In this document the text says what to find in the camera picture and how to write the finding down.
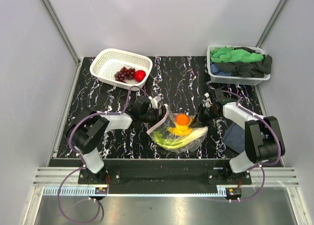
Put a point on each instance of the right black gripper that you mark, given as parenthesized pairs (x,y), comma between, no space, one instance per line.
(198,121)

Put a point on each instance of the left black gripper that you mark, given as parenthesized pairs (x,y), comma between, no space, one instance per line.
(163,112)

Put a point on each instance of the fake orange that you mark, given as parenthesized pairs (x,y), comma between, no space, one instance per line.
(182,119)

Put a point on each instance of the fake yellow banana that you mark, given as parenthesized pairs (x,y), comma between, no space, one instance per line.
(180,130)

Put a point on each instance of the clear zip top bag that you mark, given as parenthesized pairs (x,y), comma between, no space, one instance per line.
(171,122)

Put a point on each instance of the fake green celery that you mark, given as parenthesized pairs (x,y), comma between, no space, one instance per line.
(169,141)

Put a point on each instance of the fake red apple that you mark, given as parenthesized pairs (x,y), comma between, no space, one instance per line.
(139,75)

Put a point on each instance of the fake purple grapes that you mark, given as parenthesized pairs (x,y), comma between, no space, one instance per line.
(124,74)

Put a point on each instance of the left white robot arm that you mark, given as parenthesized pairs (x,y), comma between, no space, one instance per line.
(86,132)

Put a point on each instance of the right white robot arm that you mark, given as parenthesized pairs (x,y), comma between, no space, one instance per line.
(267,151)

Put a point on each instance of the dark blue cloth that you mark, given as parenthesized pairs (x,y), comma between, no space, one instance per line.
(240,140)

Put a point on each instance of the white empty plastic basket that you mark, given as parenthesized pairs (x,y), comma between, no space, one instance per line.
(121,68)

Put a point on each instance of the blue checkered cloth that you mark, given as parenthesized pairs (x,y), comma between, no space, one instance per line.
(215,71)

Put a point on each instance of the green cloth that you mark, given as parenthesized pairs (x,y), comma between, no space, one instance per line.
(235,54)

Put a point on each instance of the white basket with cloths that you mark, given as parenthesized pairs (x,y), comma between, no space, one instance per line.
(233,79)

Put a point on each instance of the black cloth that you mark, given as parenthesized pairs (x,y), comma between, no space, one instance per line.
(252,70)

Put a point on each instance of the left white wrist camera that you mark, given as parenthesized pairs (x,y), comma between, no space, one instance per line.
(154,101)

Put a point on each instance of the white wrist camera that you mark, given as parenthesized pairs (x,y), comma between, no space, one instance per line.
(154,101)
(207,103)

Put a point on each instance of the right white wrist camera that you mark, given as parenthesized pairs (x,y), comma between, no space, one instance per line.
(207,103)

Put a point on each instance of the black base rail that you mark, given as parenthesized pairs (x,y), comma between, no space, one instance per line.
(165,176)

